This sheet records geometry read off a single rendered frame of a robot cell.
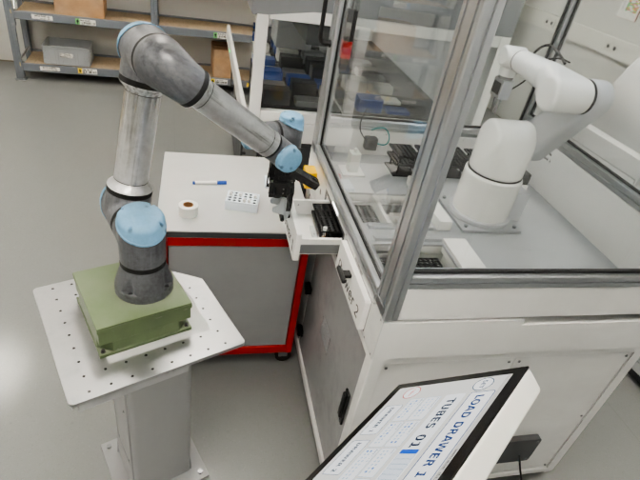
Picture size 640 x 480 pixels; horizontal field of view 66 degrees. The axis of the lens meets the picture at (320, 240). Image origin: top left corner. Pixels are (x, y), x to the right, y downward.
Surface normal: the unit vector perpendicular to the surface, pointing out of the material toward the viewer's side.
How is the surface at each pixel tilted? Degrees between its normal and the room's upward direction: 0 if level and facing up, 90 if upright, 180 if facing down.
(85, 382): 0
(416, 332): 90
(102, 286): 1
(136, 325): 90
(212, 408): 0
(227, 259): 90
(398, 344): 90
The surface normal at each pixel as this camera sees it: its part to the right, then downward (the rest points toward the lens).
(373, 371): 0.19, 0.58
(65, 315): 0.16, -0.81
